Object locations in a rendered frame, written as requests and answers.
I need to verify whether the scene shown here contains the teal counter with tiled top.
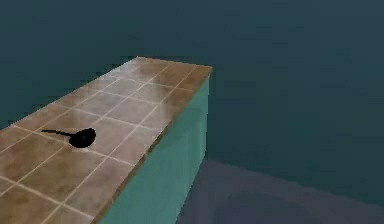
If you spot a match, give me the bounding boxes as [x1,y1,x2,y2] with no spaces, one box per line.
[0,56,214,224]

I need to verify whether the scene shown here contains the black ladle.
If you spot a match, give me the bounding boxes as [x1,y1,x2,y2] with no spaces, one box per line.
[40,127,97,149]

